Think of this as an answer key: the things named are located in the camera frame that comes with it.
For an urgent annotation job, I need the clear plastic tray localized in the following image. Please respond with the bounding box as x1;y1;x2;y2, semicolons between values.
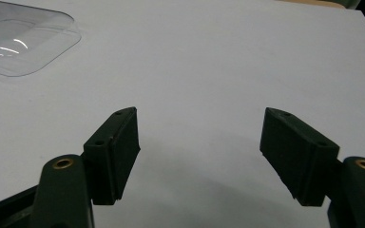
0;0;83;78

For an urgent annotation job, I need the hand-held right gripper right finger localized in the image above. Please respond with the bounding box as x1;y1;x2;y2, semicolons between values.
259;106;365;228

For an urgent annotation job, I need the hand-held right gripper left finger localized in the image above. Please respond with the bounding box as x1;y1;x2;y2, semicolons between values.
30;106;142;228

